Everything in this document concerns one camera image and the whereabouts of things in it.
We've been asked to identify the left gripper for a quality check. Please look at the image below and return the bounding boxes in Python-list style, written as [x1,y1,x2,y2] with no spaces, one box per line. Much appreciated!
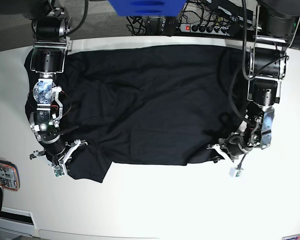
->
[206,136,250,178]

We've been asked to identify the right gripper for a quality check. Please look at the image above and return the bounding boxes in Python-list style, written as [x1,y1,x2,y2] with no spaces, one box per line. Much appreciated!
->
[29,136,88,178]

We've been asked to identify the black T-shirt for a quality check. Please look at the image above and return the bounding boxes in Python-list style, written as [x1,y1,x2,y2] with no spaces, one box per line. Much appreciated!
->
[23,44,256,184]

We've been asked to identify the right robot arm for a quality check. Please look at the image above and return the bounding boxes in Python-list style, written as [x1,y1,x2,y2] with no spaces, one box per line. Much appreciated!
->
[0,0,87,177]

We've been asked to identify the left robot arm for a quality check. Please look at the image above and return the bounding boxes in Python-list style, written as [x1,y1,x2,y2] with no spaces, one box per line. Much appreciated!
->
[207,0,300,177]

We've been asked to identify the orange blue parts box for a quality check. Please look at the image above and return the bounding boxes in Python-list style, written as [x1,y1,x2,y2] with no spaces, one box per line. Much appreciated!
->
[0,159,20,192]

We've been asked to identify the white device at table edge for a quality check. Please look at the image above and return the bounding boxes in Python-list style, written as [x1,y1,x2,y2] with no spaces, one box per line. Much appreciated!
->
[0,207,37,237]

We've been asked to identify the label sticker on table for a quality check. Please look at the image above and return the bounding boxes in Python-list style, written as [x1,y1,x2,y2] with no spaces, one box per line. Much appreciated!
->
[282,234,300,240]

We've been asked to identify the white power strip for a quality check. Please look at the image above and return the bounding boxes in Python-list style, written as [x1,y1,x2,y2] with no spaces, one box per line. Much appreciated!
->
[179,23,230,36]

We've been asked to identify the blue plastic bin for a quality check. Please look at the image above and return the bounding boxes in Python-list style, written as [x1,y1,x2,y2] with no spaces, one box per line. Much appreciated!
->
[108,0,186,17]

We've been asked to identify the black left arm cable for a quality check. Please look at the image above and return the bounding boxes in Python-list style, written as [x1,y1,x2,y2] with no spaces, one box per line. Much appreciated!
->
[241,0,290,81]

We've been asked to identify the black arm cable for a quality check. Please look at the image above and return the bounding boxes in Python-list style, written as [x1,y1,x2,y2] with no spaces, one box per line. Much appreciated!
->
[241,0,290,81]
[62,0,90,38]

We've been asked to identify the black cable bundle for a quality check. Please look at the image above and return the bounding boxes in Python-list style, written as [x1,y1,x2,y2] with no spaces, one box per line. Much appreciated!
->
[126,0,251,37]

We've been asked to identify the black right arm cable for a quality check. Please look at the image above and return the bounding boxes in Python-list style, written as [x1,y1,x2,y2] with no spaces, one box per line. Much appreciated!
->
[62,0,90,38]

